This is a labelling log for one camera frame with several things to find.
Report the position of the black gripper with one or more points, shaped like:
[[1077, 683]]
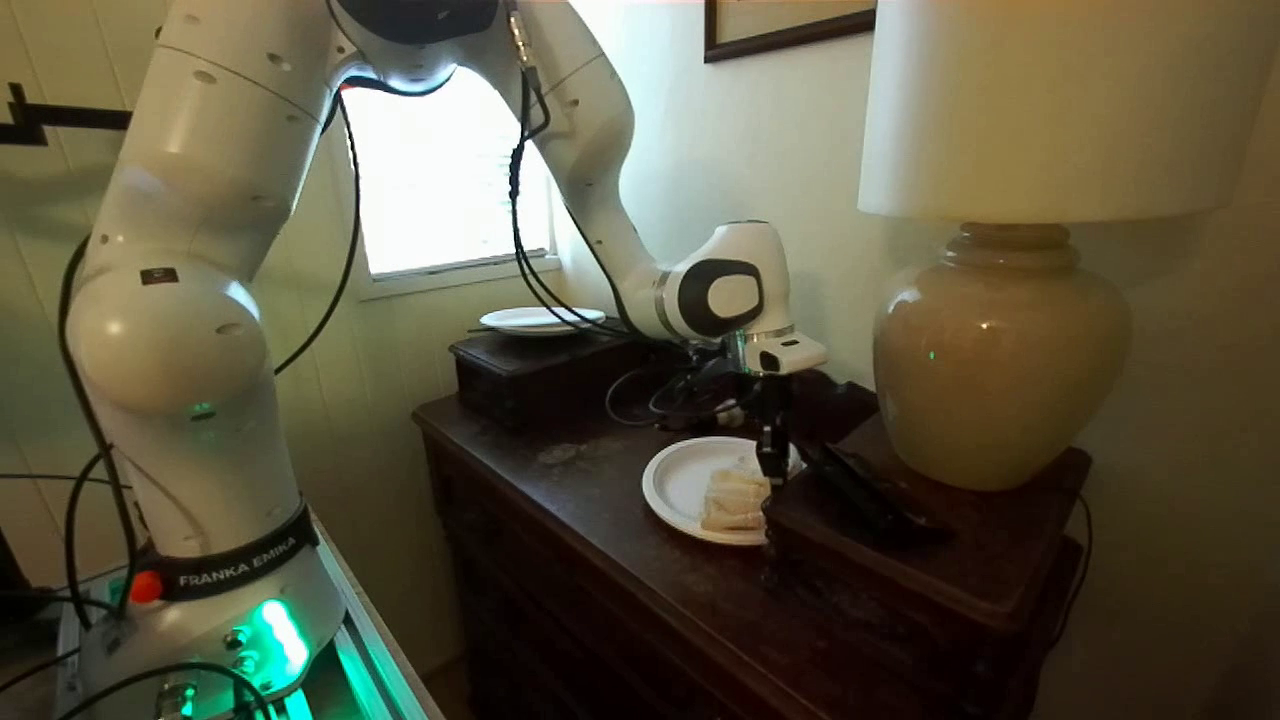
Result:
[[769, 405]]

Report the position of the small white plate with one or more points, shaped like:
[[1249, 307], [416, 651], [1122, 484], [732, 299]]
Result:
[[525, 320]]

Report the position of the white lamp shade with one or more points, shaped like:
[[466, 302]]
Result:
[[1064, 104]]

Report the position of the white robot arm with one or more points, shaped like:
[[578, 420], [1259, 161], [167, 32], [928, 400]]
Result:
[[200, 203]]

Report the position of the robot base with green lights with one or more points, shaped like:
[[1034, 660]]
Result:
[[200, 641]]

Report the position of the cream knitted towel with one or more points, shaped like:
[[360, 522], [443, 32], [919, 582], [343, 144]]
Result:
[[732, 504]]

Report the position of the large white plate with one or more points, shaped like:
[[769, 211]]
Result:
[[680, 484]]

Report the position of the dark wooden box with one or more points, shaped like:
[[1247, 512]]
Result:
[[535, 380]]

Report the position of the beige ceramic lamp base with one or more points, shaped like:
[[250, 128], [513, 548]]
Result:
[[1001, 360]]

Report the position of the black wall bracket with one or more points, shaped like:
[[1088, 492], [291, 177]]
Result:
[[66, 117]]

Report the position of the dark framed picture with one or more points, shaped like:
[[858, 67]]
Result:
[[774, 21]]

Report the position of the dark wooden dresser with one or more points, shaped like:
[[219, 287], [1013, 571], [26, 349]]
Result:
[[601, 572]]

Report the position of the bright window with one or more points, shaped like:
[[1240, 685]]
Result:
[[443, 184]]

